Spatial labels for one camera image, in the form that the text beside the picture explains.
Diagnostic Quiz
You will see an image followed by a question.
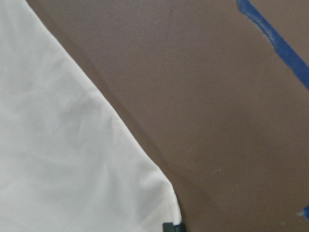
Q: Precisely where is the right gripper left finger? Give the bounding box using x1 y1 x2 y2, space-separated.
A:
163 222 175 232

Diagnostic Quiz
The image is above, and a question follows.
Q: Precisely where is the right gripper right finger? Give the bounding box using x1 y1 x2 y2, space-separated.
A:
174 223 183 232

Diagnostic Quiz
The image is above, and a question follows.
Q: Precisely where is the cream long-sleeve cat shirt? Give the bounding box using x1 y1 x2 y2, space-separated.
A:
0 0 182 232

